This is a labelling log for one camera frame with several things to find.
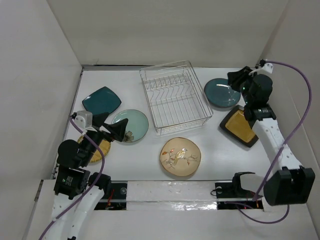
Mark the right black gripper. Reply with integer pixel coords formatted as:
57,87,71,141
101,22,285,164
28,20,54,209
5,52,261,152
226,66,260,106

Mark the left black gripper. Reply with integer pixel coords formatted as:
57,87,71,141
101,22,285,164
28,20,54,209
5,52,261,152
80,111,128,165

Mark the yellow woven round plate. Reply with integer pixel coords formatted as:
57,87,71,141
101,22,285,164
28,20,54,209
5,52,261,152
89,139,111,164

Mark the teal square plate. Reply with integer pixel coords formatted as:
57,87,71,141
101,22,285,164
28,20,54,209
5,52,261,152
82,86,122,116

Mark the dark teal round plate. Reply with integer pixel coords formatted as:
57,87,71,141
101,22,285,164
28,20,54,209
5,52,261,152
204,78,241,108

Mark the light green flower plate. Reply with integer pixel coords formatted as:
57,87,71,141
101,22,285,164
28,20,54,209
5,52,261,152
111,109,149,143

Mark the yellow square black-rimmed plate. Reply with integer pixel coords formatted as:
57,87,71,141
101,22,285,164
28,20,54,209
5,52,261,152
219,105,259,148

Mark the beige bird plate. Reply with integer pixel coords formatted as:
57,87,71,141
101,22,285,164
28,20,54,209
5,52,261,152
159,137,202,177

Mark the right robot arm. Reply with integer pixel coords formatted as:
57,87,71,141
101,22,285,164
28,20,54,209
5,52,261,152
227,63,316,206

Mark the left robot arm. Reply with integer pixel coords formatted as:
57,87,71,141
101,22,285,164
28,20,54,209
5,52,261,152
40,110,129,240

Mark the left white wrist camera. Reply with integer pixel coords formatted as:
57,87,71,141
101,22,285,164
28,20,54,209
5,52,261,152
74,110,93,129

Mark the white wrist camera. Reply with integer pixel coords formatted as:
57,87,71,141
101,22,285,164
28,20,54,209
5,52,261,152
249,59,274,77
74,110,93,129

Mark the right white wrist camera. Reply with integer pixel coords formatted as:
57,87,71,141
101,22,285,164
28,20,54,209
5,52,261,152
249,59,274,77

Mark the metal wire dish rack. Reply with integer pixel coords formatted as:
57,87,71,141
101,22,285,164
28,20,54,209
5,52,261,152
139,60,213,136

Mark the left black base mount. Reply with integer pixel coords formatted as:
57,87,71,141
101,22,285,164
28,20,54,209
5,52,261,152
94,181,128,211

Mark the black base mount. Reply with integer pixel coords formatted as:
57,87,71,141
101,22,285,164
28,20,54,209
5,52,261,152
210,181,264,210
94,181,128,211

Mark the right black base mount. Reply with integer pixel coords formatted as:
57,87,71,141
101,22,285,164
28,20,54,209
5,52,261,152
210,181,264,210

